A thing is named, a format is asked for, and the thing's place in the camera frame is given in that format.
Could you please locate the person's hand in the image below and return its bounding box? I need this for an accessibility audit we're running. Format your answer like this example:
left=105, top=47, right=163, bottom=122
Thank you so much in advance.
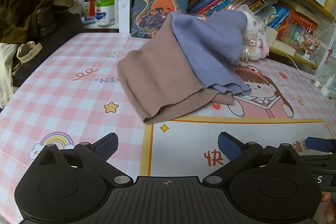
left=321, top=192, right=335, bottom=223

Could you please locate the white green-lid pen jar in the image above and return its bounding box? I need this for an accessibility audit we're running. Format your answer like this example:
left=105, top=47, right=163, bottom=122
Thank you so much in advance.
left=94, top=0, right=115, bottom=27

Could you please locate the pink checkered table mat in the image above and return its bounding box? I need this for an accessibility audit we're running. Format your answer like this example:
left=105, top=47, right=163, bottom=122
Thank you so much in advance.
left=1, top=33, right=335, bottom=223

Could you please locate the row of colourful shelf books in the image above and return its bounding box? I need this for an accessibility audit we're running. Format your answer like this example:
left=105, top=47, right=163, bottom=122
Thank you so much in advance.
left=187, top=0, right=290, bottom=29

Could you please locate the dark olive jacket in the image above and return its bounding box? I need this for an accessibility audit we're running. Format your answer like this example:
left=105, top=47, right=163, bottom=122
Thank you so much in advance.
left=1, top=0, right=50, bottom=44

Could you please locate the white wristwatch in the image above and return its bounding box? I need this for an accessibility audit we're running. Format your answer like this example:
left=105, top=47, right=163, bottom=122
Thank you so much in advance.
left=17, top=41, right=43, bottom=64

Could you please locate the white pink plush toy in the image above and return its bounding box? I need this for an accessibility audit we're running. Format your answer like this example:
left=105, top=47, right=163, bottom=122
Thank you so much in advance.
left=228, top=4, right=269, bottom=62

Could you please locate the purple and brown sweater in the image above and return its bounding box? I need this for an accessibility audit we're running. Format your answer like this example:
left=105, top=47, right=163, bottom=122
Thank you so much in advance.
left=117, top=10, right=251, bottom=124

